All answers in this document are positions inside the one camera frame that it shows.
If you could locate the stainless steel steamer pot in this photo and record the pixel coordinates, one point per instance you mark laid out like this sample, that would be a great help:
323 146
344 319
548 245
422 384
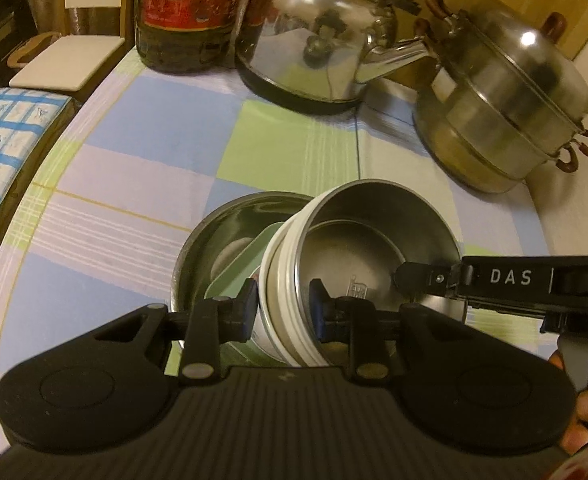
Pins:
499 100

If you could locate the blue white patterned cloth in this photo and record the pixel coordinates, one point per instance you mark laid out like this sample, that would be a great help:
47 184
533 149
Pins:
3 150

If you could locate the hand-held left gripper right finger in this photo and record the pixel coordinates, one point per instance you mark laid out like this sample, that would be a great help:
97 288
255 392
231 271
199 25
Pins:
318 305

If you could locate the cream plastic bowl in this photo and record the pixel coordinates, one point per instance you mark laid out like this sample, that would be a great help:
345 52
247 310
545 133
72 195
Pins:
274 270

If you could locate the dark oil bottle red label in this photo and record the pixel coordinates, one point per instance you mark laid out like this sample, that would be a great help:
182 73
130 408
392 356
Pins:
183 10

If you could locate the stainless steel kettle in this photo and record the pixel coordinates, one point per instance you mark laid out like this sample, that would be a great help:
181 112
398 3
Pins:
314 60

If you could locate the green square plate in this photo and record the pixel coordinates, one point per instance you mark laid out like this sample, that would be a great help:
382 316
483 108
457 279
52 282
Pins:
228 277

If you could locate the small floral white plate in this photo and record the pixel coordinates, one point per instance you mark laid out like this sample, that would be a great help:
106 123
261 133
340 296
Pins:
231 255

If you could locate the wide stainless steel bowl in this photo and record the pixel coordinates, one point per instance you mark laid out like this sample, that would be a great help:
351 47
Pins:
198 260

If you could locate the checked pastel tablecloth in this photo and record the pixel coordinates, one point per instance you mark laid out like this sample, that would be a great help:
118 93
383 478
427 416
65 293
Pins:
123 175

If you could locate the white wooden chair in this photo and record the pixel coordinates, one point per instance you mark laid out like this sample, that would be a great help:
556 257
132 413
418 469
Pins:
68 60

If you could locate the deep stainless steel bowl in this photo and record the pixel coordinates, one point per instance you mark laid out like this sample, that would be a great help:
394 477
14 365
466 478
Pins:
354 255

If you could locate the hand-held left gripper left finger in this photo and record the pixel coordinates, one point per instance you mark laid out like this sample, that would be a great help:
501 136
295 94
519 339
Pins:
248 310

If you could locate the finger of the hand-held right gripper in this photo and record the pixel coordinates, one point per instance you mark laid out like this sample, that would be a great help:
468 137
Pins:
429 277

